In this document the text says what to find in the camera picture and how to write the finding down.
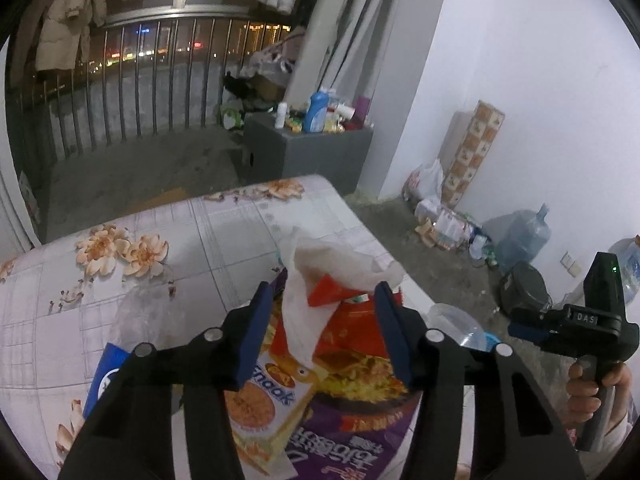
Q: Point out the clear water jug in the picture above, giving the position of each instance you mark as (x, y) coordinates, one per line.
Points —
(630, 265)

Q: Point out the clear printed plastic bag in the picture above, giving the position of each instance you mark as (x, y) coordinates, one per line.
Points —
(142, 315)

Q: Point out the white tissue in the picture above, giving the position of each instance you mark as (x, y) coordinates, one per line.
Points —
(320, 270)

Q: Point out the white plastic bag red print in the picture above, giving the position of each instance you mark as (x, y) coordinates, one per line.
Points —
(425, 180)

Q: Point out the purple noodle packet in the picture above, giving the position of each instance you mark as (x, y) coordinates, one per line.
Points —
(350, 440)

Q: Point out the blue packet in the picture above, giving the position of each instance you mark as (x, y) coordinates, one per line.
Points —
(102, 375)

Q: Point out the small white bottle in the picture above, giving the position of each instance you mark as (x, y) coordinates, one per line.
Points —
(281, 117)

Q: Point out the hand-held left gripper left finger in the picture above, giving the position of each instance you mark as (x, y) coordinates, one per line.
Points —
(257, 325)

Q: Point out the orange biscuit box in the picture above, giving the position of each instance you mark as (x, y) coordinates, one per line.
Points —
(265, 410)

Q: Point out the metal balcony railing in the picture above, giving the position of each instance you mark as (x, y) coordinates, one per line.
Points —
(150, 15)

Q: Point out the grey curtain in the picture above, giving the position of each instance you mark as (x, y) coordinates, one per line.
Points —
(360, 25)

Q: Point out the pile of boxes and clothes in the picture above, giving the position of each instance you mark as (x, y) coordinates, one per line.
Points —
(265, 75)

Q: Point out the person's right hand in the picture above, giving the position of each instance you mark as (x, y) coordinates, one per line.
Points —
(580, 395)

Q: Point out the wall socket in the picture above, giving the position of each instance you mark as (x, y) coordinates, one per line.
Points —
(570, 264)

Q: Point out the blue water jug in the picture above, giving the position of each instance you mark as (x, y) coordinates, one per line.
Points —
(525, 240)

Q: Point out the blue detergent bottle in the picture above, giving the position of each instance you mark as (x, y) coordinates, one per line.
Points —
(315, 112)

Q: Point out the white cup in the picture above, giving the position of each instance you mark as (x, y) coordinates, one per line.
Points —
(344, 110)

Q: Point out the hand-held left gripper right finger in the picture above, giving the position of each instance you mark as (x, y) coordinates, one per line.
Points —
(392, 325)

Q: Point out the grey cabinet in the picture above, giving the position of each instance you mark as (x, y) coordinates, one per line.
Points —
(300, 155)

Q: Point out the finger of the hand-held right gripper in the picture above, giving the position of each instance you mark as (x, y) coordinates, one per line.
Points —
(525, 327)

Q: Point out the person's right forearm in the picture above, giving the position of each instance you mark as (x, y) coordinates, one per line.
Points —
(622, 435)

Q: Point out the magenta bottle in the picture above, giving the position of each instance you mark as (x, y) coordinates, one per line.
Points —
(361, 110)

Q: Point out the yellow snack packets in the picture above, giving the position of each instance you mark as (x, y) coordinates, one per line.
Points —
(296, 122)

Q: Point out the pile of litter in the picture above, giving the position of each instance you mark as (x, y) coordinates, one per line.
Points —
(450, 225)

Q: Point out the clear plastic bottle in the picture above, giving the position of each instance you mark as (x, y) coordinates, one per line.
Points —
(450, 322)

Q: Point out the beige hanging coat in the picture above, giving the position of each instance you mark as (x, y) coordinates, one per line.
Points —
(65, 15)

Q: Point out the red white snack packet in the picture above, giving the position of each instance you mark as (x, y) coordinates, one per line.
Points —
(350, 325)

